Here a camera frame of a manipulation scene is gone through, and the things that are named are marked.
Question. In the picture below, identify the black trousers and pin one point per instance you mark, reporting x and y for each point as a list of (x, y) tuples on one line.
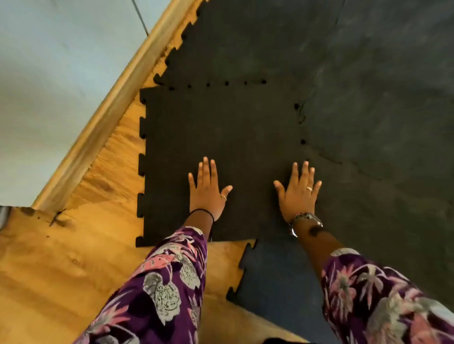
[(283, 341)]

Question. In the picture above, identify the purple floral top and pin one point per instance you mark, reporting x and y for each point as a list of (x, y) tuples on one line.
[(166, 283)]

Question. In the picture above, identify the person's left forearm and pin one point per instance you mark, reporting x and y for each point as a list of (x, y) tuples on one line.
[(198, 221)]

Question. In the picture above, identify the wooden baseboard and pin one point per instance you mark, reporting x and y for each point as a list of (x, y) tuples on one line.
[(106, 113)]

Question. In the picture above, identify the person's left hand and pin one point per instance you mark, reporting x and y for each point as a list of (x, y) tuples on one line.
[(205, 195)]

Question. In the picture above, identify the black interlocking floor mat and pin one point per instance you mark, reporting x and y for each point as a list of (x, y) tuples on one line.
[(383, 227), (248, 42), (390, 78), (220, 134)]

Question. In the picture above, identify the black wristband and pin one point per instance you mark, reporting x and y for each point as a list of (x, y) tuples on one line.
[(205, 210)]

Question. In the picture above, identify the silver wristwatch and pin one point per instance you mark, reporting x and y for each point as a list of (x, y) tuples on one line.
[(304, 217)]

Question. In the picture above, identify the person's right forearm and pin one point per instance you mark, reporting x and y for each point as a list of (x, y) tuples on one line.
[(317, 244)]

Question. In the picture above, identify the grey object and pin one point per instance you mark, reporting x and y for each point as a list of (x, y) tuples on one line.
[(3, 216)]

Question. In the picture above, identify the person's right hand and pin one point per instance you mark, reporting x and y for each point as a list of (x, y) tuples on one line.
[(298, 198)]

